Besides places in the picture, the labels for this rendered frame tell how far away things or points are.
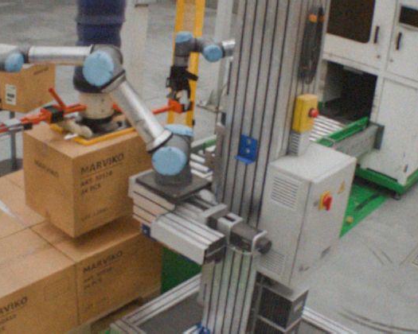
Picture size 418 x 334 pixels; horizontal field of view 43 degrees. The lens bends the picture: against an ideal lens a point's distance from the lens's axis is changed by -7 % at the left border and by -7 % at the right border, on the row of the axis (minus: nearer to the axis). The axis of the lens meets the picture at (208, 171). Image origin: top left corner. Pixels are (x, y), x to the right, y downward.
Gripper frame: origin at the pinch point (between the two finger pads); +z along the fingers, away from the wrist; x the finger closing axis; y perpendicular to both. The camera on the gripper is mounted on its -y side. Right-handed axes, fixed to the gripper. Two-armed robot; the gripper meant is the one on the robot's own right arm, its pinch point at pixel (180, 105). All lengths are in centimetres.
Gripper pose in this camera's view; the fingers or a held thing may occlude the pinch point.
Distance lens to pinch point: 263.1
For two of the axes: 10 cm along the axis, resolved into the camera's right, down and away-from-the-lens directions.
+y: -6.5, 2.5, -7.2
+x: 7.5, 3.5, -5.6
